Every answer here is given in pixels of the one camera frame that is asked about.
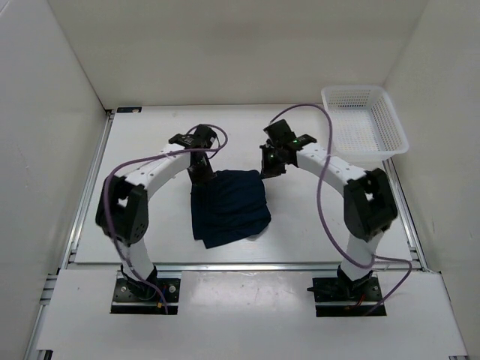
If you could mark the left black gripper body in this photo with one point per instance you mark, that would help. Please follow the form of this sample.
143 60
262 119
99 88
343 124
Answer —
201 173

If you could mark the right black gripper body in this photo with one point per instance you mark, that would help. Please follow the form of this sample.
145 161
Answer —
272 163

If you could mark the navy blue shorts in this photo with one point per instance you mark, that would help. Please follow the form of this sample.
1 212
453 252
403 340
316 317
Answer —
230 207

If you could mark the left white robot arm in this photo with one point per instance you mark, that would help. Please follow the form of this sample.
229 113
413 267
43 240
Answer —
123 209

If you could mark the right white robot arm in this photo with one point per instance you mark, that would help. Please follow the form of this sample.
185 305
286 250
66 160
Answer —
369 206

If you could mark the white plastic mesh basket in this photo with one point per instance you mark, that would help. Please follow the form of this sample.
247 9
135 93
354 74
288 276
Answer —
366 127

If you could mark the white front cover board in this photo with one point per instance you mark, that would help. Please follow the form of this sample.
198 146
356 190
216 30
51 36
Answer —
234 315

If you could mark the aluminium rail front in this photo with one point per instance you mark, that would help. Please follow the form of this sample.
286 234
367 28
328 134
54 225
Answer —
249 267

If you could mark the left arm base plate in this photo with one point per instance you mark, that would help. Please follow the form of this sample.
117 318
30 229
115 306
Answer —
145 300

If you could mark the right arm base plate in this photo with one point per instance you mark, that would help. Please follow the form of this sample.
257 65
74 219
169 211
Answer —
331 301

